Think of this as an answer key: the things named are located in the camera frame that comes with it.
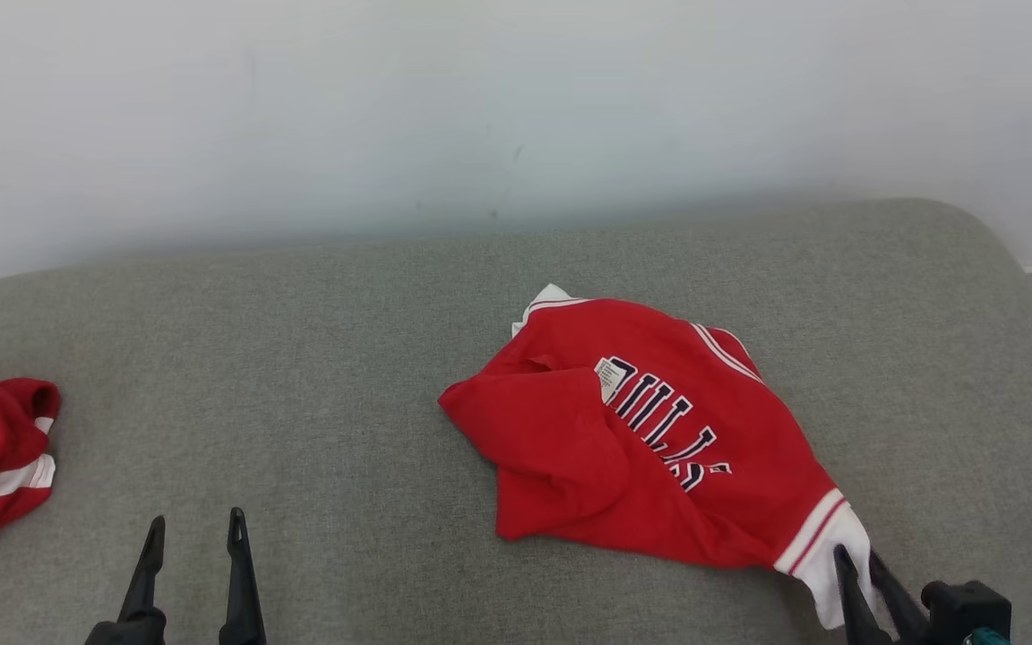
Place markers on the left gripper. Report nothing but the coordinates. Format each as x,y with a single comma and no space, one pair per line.
135,632

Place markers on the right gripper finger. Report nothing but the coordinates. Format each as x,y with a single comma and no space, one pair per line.
858,618
906,623

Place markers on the red Bulls jersey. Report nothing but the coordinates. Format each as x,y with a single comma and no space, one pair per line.
588,448

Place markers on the grey fabric sofa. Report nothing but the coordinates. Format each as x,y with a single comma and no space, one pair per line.
346,403

